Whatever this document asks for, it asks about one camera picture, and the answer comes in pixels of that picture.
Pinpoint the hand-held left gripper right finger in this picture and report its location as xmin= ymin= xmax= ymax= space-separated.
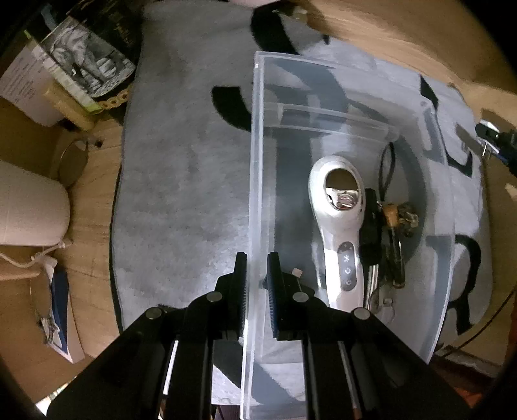
xmin=264 ymin=251 xmax=473 ymax=420

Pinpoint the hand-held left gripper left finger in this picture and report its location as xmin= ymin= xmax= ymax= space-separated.
xmin=48 ymin=252 xmax=249 ymax=420

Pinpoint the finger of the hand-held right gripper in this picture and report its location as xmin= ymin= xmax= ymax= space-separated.
xmin=476 ymin=121 xmax=517 ymax=166

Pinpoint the white handheld massager device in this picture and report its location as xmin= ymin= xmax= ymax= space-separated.
xmin=309 ymin=155 xmax=366 ymax=311

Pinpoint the silver flashlight with black strap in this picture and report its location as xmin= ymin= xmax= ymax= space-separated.
xmin=364 ymin=141 xmax=400 ymax=316

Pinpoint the clear plastic storage bin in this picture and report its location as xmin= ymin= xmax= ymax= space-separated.
xmin=241 ymin=50 xmax=457 ymax=420

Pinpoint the gold patterned small bell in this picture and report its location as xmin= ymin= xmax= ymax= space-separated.
xmin=396 ymin=202 xmax=418 ymax=239

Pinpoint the brown bottle with gold cap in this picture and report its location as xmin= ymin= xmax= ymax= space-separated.
xmin=382 ymin=204 xmax=406 ymax=289

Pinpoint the grey rug with black pattern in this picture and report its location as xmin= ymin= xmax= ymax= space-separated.
xmin=110 ymin=0 xmax=485 ymax=404

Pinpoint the blue booklet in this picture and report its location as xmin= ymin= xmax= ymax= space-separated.
xmin=40 ymin=270 xmax=85 ymax=364

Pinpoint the round metal disc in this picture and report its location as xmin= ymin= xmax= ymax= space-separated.
xmin=52 ymin=139 xmax=90 ymax=188

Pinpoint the white cylindrical jar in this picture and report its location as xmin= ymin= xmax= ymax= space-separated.
xmin=0 ymin=160 xmax=71 ymax=247

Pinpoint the pale yellow tube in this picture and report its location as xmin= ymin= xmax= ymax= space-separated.
xmin=44 ymin=81 xmax=101 ymax=130

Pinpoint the black and white printed box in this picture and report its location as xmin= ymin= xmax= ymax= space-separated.
xmin=38 ymin=16 xmax=136 ymax=101

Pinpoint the white note paper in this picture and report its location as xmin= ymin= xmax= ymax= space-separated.
xmin=0 ymin=40 xmax=61 ymax=126

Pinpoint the white cord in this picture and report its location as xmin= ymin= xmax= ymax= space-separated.
xmin=0 ymin=238 xmax=73 ymax=279

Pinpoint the gold chain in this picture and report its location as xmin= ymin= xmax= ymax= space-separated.
xmin=99 ymin=87 xmax=132 ymax=111

